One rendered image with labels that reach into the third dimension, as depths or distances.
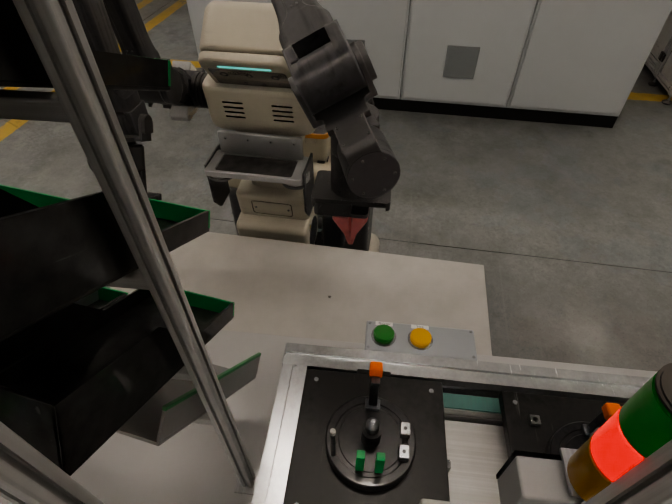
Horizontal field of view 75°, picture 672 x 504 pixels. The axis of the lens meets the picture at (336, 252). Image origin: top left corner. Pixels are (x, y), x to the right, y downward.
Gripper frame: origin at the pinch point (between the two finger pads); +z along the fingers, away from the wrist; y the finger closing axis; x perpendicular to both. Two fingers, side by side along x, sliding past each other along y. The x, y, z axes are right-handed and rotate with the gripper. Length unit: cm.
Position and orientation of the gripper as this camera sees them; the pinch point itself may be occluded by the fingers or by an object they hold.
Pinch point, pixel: (350, 237)
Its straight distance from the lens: 64.0
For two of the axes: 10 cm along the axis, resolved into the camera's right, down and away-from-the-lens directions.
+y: 9.9, 0.8, -0.8
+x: 1.2, -6.9, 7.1
